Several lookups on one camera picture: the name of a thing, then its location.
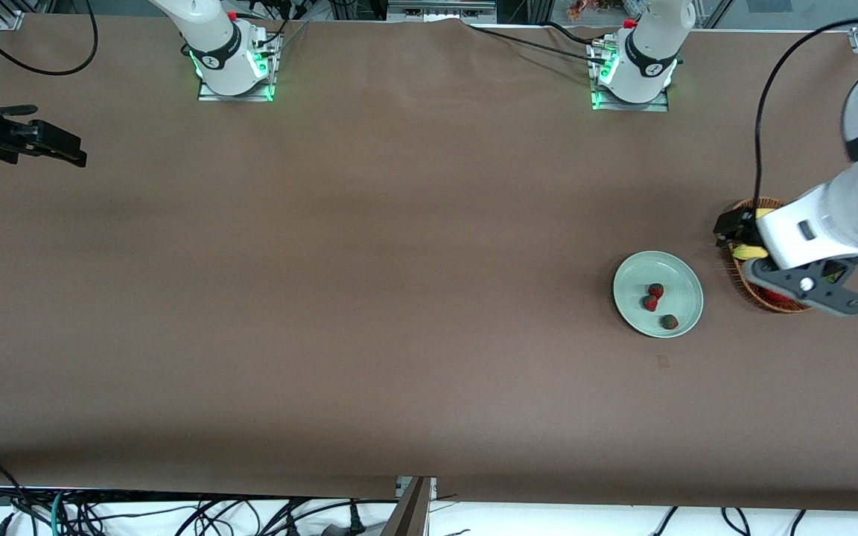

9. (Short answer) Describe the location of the pale green plate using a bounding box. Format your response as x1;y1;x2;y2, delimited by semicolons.
613;251;705;339

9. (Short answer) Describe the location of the brown wicker basket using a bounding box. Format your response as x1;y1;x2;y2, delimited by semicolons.
725;197;817;314

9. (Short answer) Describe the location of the brown table cover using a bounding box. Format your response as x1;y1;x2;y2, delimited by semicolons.
0;13;858;513

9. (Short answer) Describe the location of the grey background device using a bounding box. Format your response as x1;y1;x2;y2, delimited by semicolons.
387;0;497;23

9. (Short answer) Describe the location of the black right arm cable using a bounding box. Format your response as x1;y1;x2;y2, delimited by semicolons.
0;0;98;118

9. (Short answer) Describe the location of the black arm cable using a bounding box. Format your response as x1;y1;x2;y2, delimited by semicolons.
0;0;98;118
752;16;858;215

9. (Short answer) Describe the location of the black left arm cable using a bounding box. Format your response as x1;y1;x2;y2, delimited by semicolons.
752;16;858;215

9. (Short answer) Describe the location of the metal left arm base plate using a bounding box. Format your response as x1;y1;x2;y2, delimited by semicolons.
591;37;670;112

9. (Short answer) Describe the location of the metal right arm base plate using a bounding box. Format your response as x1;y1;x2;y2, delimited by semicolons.
198;33;276;103

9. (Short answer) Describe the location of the black cable on table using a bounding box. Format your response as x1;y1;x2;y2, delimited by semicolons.
463;21;608;66

